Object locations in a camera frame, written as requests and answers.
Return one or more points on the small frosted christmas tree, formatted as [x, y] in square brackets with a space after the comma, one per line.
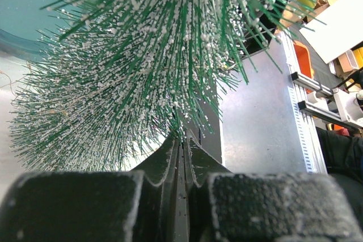
[122, 73]

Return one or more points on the person in dark clothes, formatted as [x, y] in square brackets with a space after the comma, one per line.
[342, 154]

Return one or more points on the orange bin in background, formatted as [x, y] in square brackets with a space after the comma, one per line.
[304, 60]

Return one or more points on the white board in background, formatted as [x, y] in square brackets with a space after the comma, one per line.
[335, 30]

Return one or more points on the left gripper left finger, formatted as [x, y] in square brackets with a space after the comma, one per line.
[137, 205]

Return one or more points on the blue plastic tub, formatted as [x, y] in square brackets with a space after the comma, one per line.
[24, 21]

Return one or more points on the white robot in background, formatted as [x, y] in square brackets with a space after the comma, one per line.
[349, 107]

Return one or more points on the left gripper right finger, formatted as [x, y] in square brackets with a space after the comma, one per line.
[226, 206]

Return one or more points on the grey slotted cable duct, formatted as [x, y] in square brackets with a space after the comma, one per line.
[308, 138]

